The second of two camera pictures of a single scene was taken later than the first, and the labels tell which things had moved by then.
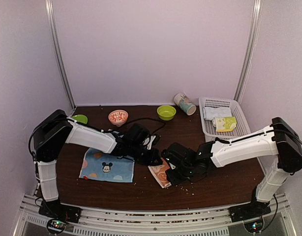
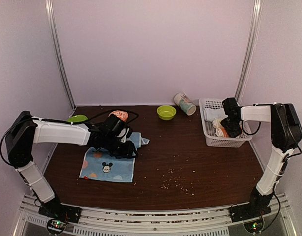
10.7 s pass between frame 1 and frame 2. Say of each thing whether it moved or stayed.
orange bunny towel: moved
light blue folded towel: stayed
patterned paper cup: stayed
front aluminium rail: stayed
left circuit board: stayed
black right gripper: moved
